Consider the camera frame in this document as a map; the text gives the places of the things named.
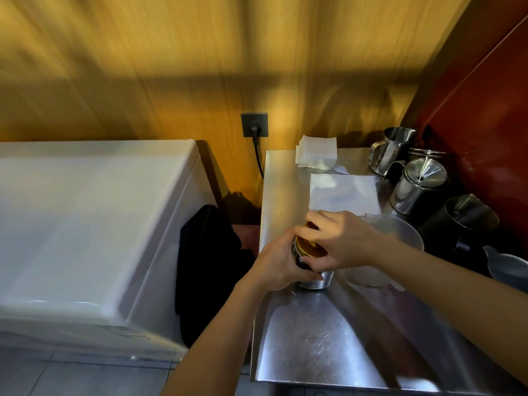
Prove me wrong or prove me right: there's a person's right hand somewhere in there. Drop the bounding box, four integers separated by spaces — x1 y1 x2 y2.
295 210 385 273

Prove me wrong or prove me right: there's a person's left hand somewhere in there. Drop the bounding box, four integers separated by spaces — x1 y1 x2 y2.
241 232 325 301

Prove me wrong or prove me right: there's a silver metal can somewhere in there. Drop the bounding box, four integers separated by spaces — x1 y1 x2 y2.
291 237 335 290

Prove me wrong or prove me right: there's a gold can lid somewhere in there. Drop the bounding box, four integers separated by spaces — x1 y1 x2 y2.
295 222 328 259

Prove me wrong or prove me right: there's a person's left forearm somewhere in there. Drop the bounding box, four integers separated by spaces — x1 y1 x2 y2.
160 279 270 396

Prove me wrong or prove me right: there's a person's right forearm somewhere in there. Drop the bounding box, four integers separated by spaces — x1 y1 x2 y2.
371 235 528 387

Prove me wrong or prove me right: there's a white paper towel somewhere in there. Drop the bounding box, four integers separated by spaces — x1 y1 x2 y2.
308 173 382 217

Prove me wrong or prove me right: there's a clear plastic measuring cup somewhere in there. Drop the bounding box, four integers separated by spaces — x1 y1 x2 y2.
342 214 425 292

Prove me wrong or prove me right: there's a black hanging cloth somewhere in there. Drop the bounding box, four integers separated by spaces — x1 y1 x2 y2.
175 204 256 349

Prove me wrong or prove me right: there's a stack of white napkins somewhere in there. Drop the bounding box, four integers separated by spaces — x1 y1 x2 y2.
295 135 338 170

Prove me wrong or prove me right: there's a steel teapot with lid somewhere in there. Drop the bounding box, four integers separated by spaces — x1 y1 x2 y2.
389 156 449 216

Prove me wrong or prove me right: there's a steel milk pitcher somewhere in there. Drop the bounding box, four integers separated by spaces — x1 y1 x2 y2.
368 127 417 177

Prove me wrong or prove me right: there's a black pitcher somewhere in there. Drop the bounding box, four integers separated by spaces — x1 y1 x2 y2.
418 194 500 266

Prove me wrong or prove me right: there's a grey pitcher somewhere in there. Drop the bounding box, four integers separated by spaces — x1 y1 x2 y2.
483 245 528 294

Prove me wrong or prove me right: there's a white chest freezer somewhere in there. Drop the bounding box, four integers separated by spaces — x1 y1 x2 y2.
0 139 218 361

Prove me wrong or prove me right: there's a black plug with cable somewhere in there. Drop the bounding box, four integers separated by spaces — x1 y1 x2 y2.
250 125 265 180

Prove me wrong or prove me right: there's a dark grey wall socket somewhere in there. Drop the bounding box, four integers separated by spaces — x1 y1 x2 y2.
241 113 269 138

